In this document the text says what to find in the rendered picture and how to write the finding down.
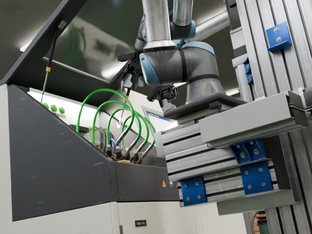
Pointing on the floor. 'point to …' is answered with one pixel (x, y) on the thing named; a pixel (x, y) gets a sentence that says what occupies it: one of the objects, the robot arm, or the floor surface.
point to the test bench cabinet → (77, 221)
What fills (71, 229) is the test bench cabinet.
